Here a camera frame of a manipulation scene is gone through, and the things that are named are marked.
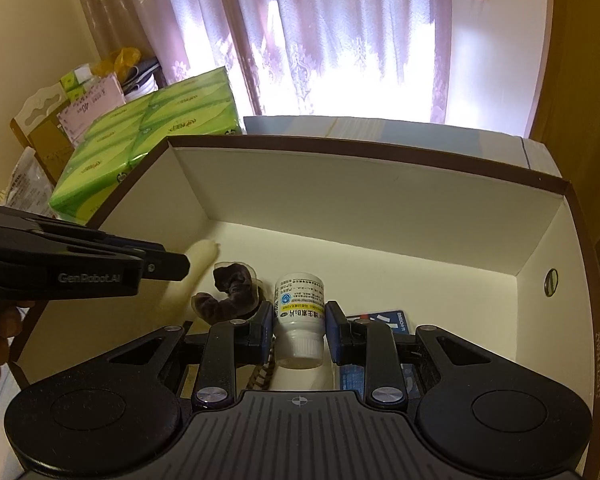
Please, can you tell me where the small green box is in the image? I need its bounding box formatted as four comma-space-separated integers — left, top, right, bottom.
60, 65, 97, 102

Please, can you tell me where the small white pill bottle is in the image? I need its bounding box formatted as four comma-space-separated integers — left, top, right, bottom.
272, 272, 327, 369

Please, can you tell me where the brown storage box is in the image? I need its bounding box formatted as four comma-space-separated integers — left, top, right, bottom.
10, 135, 600, 480

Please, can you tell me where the cream pen-shaped device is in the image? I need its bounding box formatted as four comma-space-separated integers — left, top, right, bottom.
165, 241, 224, 321

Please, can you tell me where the brown velvet scrunchie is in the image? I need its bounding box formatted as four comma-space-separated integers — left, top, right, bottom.
192, 260, 264, 327

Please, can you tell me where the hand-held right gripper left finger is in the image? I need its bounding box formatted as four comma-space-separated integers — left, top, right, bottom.
107, 301, 277, 409

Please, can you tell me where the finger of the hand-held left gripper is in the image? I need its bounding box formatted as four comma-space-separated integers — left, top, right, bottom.
27, 214, 167, 258
130, 249, 191, 283

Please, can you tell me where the yellow plastic bag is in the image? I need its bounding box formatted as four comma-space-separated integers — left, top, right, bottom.
90, 47, 142, 79

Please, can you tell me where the pink lace curtain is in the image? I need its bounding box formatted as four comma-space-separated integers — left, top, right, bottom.
70, 0, 556, 137

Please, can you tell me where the pink printed box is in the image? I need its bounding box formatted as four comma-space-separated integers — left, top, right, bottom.
57, 72, 127, 149

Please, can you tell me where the brown cardboard box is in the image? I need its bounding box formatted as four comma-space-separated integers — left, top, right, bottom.
10, 82, 77, 187

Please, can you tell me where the green tissue multipack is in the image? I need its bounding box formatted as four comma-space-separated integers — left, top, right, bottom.
48, 66, 245, 227

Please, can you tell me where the clear plastic bag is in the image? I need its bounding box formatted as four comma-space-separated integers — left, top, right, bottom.
0, 147, 57, 212

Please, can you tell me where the wooden wardrobe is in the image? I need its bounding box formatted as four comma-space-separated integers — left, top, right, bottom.
530, 0, 600, 261

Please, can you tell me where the blue label clear plastic box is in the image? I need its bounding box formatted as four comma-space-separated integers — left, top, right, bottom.
337, 309, 422, 397

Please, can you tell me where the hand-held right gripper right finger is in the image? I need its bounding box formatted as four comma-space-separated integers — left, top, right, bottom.
325, 300, 482, 407

